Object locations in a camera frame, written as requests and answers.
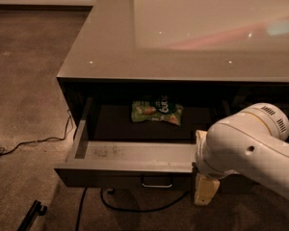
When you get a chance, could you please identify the green snack bag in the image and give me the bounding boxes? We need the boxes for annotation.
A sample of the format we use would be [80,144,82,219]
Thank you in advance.
[131,95,183,126]

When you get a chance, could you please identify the thick black floor cable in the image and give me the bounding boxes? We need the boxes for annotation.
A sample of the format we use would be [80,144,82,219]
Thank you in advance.
[99,188,191,214]

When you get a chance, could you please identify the black metal bar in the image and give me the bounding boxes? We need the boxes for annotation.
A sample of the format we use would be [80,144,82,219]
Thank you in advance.
[17,200,47,231]

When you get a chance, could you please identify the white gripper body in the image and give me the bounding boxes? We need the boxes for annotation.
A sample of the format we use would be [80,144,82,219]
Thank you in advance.
[196,130,235,180]

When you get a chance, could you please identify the thin black cable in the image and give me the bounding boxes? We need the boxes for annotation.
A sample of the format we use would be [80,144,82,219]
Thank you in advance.
[0,109,74,169]

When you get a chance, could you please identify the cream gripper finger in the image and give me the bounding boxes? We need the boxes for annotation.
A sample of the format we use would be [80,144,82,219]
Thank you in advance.
[194,173,220,206]

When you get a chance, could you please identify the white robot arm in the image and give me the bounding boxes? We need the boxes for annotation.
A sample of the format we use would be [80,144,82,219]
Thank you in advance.
[196,103,289,201]

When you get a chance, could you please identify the black cable left of cabinet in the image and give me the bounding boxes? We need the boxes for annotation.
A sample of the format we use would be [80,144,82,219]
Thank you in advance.
[74,187,89,231]

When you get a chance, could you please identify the grey drawer cabinet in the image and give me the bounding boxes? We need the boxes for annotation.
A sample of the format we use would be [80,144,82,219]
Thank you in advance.
[56,0,289,194]

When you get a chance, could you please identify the grey drawer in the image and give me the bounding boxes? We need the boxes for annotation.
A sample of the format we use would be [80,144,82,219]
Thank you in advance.
[55,98,231,191]
[230,86,289,142]

